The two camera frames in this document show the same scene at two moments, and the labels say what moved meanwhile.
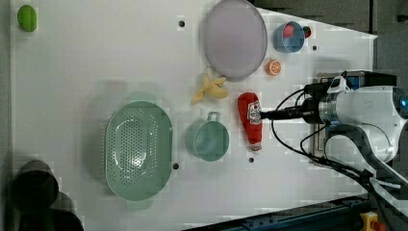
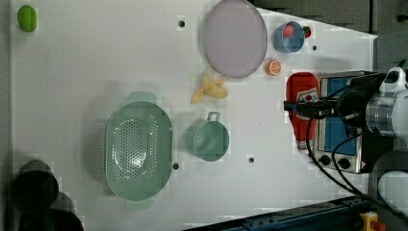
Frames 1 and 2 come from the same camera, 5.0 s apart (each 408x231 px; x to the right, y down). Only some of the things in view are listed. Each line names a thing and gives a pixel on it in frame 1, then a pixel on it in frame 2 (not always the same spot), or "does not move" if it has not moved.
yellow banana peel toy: [213, 88] does not move
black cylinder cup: [34, 187] does not move
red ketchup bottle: [249, 108] -> [302, 86]
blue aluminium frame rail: [336, 215] does not move
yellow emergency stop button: [371, 222] does not move
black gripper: [315, 92] -> [353, 103]
